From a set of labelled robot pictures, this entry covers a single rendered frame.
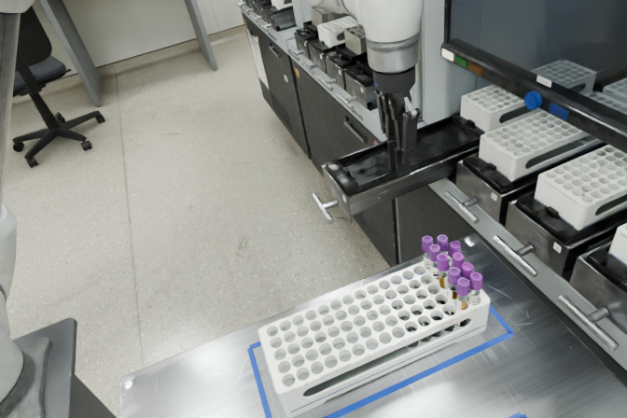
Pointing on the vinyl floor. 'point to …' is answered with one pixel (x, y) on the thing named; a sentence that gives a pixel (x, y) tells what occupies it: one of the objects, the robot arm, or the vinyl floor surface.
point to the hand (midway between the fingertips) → (398, 157)
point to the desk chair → (38, 78)
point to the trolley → (536, 338)
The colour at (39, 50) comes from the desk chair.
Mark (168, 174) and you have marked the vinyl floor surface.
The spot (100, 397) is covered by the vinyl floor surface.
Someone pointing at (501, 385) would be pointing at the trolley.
